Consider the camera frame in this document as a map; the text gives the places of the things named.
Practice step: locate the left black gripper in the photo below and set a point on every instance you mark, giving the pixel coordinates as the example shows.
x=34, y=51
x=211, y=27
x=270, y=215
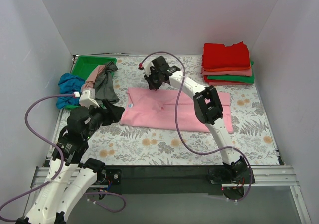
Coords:
x=107, y=112

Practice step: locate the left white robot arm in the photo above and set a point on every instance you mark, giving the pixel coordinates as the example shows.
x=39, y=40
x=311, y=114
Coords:
x=68, y=179

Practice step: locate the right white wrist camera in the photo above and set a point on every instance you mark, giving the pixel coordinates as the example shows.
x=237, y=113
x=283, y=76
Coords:
x=146, y=67

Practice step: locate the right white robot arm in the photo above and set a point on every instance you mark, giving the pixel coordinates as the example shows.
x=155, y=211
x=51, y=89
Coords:
x=208, y=110

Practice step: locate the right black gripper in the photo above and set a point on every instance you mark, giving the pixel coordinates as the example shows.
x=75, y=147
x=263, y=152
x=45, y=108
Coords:
x=154, y=78

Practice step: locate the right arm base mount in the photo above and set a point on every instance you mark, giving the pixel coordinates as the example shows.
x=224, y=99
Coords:
x=232, y=187

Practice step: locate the dusty pink t-shirt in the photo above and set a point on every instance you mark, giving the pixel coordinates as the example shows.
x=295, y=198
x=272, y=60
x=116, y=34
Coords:
x=90, y=81

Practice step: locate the aluminium frame rail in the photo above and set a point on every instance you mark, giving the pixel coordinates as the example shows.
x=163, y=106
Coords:
x=183, y=194

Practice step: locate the blue t-shirt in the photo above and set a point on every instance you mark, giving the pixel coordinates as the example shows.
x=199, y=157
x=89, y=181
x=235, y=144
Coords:
x=68, y=84

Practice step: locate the green folded t-shirt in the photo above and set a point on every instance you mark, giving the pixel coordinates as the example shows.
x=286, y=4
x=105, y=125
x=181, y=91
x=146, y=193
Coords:
x=245, y=79

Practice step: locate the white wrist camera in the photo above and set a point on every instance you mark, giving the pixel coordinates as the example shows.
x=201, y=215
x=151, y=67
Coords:
x=87, y=98
x=146, y=67

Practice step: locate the grey t-shirt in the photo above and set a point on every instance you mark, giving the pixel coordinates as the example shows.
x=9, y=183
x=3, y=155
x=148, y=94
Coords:
x=104, y=83

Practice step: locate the red folded t-shirt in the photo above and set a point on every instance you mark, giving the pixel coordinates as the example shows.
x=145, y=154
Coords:
x=219, y=55

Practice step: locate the green plastic bin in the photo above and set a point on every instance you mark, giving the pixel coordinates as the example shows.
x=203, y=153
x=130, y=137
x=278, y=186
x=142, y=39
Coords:
x=85, y=65

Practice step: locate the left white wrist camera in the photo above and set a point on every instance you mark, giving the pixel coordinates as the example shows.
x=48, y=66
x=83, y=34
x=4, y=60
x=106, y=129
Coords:
x=87, y=98

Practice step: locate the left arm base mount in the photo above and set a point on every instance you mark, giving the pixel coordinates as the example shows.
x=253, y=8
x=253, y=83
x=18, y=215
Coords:
x=106, y=178

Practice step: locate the floral table mat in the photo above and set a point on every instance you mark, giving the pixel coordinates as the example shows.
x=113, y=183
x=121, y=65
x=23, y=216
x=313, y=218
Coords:
x=125, y=145

